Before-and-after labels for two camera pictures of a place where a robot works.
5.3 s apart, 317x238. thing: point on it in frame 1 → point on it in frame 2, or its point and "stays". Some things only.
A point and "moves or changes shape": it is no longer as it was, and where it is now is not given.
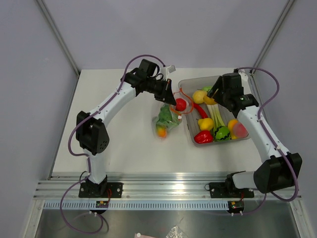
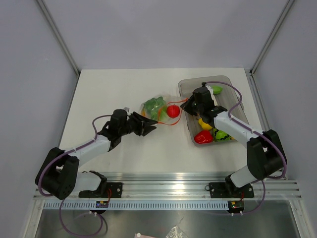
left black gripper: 166,94 → 140,120
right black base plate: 228,190 stays
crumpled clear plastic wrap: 176,232 stays
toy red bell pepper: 203,137 stays
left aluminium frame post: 60,36 stays
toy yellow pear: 206,124 stays
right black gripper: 217,85 → 186,106
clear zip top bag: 171,114 moves or changes shape
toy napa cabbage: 165,116 → 156,109
